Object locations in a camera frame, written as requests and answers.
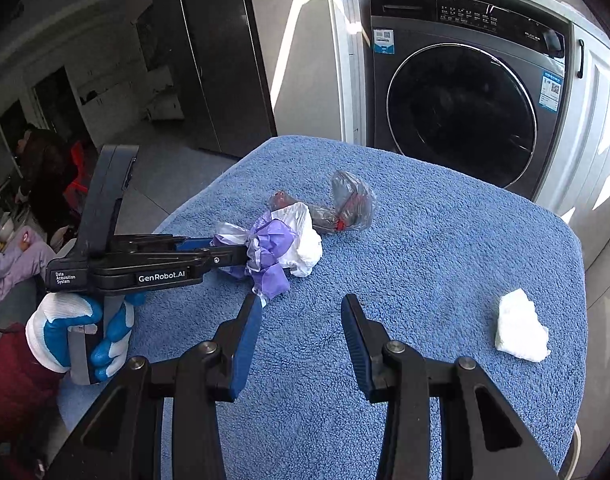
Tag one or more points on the white tissue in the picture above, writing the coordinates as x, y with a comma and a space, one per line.
522, 330

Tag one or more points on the clear grey plastic wrapper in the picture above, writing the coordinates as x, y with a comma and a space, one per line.
352, 200

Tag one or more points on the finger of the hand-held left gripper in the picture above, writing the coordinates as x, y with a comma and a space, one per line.
192, 245
225, 261

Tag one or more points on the blue towel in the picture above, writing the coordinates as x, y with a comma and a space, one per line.
435, 260

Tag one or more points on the person's left hand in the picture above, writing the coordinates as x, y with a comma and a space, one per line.
50, 325

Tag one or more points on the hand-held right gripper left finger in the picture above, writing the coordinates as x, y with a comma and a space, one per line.
247, 345

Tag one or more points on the purple wrapper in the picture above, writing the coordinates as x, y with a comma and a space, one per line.
270, 260

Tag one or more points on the grey front-load washing machine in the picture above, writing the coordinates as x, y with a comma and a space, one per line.
460, 110

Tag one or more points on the person's left forearm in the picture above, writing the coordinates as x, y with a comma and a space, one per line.
15, 400

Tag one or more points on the red chair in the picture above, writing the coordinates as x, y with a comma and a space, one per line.
77, 172

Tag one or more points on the white plastic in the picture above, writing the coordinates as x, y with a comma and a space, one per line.
305, 247

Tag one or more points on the white background cabinet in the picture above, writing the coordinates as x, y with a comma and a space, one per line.
110, 75

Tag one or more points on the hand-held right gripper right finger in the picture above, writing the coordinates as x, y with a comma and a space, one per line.
357, 345

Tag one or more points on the white cabinet door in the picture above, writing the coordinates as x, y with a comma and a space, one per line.
600, 125

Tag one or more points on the dark refrigerator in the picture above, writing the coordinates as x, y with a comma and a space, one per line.
220, 60

